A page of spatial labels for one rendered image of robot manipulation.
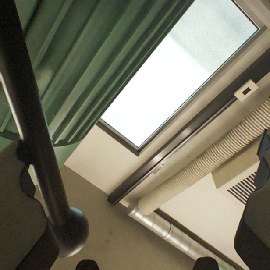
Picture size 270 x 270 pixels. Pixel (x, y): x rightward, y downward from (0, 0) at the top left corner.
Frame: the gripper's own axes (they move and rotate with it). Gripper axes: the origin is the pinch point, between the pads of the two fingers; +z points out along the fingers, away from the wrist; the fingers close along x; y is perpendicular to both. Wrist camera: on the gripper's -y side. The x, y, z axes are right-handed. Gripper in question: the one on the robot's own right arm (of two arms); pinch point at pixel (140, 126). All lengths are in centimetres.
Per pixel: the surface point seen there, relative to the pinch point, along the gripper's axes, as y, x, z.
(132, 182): 127, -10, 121
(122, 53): -2.9, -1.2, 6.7
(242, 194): 113, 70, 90
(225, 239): 205, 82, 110
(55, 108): 1.0, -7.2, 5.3
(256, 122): 63, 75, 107
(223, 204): 156, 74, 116
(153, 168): 110, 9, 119
